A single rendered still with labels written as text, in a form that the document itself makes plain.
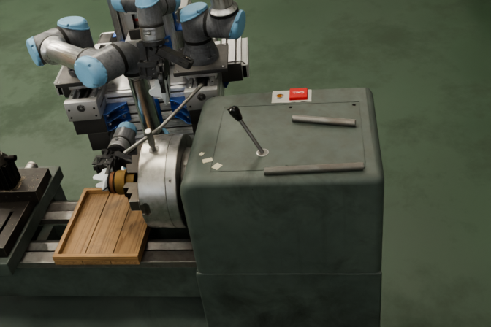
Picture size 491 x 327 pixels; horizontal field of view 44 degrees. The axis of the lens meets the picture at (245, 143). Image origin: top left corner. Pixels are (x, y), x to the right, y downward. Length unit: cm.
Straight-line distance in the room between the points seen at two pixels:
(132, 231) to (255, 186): 62
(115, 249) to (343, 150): 87
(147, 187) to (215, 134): 27
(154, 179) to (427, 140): 241
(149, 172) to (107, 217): 43
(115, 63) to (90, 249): 65
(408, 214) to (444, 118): 96
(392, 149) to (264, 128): 206
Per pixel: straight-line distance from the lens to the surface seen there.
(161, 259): 212
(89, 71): 216
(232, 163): 181
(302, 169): 173
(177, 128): 271
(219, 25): 241
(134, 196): 200
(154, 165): 193
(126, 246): 217
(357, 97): 206
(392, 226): 339
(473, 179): 373
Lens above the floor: 236
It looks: 36 degrees down
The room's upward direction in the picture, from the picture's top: 8 degrees counter-clockwise
